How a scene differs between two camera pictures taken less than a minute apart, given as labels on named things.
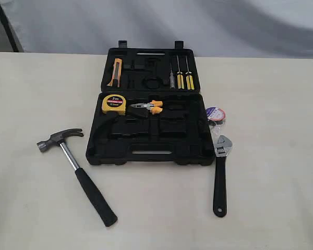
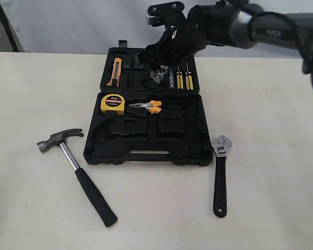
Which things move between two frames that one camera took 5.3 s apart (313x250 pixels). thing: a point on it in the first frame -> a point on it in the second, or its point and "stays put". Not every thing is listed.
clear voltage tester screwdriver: (172, 83) stays put
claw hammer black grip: (60, 136) stays put
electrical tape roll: (215, 116) -> (157, 75)
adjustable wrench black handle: (224, 142) stays put
